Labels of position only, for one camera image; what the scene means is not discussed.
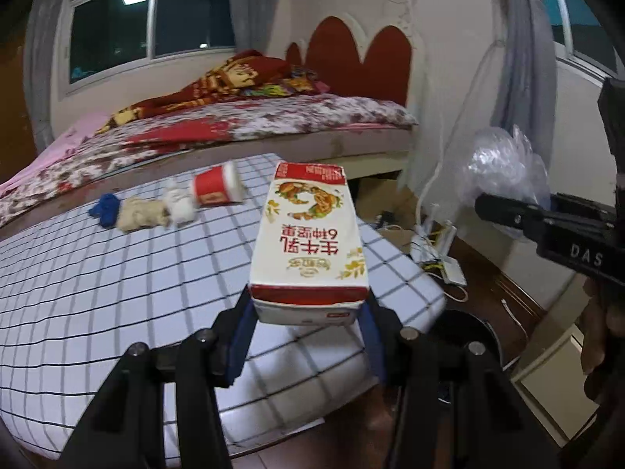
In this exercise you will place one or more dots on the white router with antennas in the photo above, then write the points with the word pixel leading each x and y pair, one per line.
pixel 425 249

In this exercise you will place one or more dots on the red printed blanket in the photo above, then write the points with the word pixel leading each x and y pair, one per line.
pixel 234 73

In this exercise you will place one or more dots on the flat white modem box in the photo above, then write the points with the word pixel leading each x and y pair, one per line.
pixel 454 273

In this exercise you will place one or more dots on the red paper cup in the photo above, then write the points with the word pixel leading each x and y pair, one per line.
pixel 215 188

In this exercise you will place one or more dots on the red and white headboard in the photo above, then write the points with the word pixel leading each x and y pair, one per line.
pixel 385 68

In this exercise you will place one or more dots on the pink cloth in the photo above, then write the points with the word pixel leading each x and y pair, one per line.
pixel 63 141

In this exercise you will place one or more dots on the tied grey curtain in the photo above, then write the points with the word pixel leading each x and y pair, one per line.
pixel 527 58

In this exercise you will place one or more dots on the large window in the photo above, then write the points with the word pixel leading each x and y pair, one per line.
pixel 185 19

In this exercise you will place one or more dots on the red and white milk carton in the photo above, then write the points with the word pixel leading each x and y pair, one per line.
pixel 307 244

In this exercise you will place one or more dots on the black trash bin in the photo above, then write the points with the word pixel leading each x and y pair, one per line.
pixel 464 327

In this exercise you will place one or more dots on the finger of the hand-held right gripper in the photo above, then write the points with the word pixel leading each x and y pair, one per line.
pixel 508 215

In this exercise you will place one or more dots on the side window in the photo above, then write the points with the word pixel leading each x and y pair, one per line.
pixel 581 44

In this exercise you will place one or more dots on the bed with floral sheet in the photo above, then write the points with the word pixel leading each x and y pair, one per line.
pixel 293 117

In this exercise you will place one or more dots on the person's right hand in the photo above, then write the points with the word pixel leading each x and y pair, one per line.
pixel 598 342

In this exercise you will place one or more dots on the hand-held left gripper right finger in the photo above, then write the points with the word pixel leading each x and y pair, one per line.
pixel 373 347

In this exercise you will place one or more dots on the blue crumpled cloth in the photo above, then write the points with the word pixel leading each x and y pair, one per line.
pixel 105 210

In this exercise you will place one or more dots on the cardboard box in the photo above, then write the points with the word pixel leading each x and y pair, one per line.
pixel 395 234

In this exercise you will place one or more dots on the clear plastic bag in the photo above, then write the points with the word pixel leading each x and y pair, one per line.
pixel 503 166

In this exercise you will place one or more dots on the white checkered tablecloth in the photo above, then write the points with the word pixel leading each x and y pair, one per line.
pixel 97 303

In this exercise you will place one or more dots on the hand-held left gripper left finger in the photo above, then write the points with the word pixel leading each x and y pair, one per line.
pixel 239 347

